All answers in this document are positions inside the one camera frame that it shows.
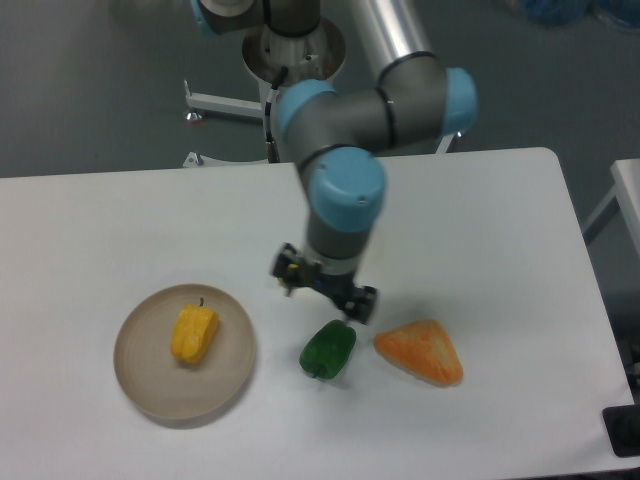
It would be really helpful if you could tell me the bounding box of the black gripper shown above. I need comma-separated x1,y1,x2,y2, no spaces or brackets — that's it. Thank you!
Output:
271,243,378,325

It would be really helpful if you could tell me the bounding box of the yellow toy pepper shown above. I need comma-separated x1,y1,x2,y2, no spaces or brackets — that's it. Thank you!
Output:
170,298,220,364

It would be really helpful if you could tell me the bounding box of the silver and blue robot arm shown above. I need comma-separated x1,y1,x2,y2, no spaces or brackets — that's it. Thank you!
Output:
185,1,478,323

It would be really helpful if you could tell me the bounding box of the green toy pepper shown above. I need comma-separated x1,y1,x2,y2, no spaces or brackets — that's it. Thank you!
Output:
299,319,357,380

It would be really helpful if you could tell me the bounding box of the beige round plate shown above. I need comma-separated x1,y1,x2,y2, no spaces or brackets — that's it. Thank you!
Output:
113,284,256,423

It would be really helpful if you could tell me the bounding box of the orange triangular toy bread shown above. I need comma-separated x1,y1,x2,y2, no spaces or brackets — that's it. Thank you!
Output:
373,319,464,386

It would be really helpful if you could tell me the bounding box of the white side table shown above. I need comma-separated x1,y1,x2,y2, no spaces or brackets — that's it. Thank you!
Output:
581,158,639,251

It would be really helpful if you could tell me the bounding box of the black device at table edge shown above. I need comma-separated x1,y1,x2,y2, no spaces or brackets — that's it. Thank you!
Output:
602,404,640,458

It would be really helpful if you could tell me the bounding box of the blue plastic bag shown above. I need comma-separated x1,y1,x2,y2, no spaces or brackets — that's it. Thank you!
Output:
515,0,639,34

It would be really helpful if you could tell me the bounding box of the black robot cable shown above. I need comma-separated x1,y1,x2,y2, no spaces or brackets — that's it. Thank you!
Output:
263,66,290,164

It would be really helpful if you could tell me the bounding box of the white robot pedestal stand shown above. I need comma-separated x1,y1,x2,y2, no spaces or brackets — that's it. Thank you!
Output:
185,16,477,173

